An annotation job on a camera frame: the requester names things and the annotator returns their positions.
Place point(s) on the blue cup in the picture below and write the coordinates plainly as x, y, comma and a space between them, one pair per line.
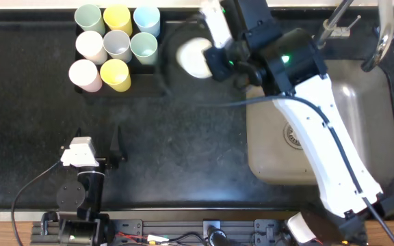
146, 17

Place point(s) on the black tray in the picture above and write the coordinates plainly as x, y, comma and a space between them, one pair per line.
145, 85

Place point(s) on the steel tap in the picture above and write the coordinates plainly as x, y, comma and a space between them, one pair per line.
385, 37

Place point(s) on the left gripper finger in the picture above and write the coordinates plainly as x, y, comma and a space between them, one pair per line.
77, 133
117, 145

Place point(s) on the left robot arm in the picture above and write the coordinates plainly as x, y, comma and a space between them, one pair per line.
91, 191

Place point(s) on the green cup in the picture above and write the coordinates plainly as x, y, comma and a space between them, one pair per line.
143, 46
88, 17

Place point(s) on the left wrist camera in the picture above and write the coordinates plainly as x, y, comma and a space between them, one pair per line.
79, 152

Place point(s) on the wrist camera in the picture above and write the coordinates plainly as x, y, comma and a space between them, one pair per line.
79, 152
217, 25

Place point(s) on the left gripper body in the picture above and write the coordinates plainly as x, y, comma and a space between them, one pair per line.
107, 162

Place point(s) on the mounting rail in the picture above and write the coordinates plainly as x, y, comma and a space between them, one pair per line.
183, 229

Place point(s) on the yellow cup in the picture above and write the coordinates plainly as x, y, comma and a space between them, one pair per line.
116, 17
114, 71

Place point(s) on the grey cup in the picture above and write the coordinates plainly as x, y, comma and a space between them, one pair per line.
116, 43

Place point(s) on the pink cup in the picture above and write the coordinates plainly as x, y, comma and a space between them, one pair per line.
83, 72

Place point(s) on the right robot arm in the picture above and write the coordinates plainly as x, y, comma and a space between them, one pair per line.
320, 143

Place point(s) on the steel sink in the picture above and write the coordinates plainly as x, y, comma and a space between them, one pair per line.
364, 102

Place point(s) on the beige cup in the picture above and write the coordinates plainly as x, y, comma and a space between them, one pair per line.
89, 44

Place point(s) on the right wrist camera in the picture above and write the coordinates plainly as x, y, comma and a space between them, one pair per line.
217, 25

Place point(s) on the white cup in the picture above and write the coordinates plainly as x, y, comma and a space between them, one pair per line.
192, 56

